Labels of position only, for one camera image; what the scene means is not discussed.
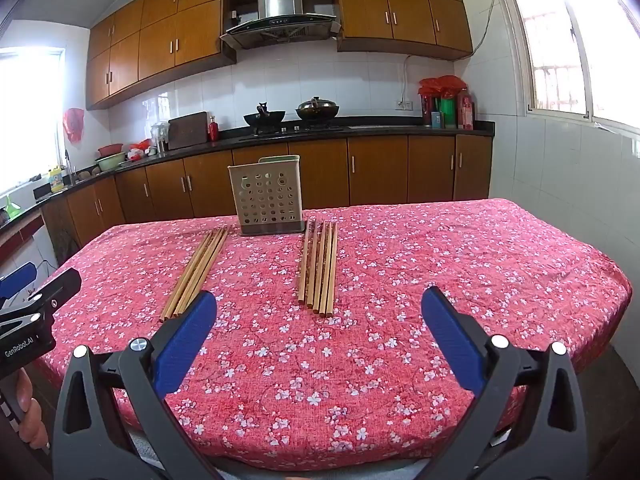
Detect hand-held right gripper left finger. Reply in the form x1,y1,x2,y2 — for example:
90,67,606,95
52,290,218,480

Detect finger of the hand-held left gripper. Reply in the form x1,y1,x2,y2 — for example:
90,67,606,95
0,263,37,302
24,267,82,322

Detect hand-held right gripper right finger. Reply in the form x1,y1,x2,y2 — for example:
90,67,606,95
420,286,588,480

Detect beige perforated chopstick holder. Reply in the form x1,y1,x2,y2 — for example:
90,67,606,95
228,155,307,237

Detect person's left hand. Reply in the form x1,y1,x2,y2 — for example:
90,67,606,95
17,369,52,453

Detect red floral tablecloth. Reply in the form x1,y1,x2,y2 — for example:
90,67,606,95
37,197,633,471

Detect hanging red plastic bag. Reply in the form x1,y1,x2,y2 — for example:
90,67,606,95
62,107,85,143

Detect wooden base cabinets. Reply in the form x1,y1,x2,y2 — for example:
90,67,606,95
40,132,493,266

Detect dark wooden cutting board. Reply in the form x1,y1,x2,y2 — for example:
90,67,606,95
167,111,209,151

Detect black kitchen countertop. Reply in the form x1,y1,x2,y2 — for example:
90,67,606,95
0,122,496,231

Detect tall red bottle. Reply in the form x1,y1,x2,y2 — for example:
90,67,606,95
457,87,475,131

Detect black gas stove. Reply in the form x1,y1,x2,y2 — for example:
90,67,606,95
239,124,346,140

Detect red containers on counter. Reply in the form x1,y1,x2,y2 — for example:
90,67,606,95
419,75,468,126

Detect black wok with lid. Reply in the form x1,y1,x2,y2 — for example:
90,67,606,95
295,96,341,122

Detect large sliding window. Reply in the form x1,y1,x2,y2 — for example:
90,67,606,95
500,0,640,133

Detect steel range hood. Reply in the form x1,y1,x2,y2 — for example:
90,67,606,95
219,0,342,51

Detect black wok with handle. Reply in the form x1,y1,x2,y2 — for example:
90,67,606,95
243,101,287,135

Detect white power cable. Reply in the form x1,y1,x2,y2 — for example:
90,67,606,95
400,0,503,106

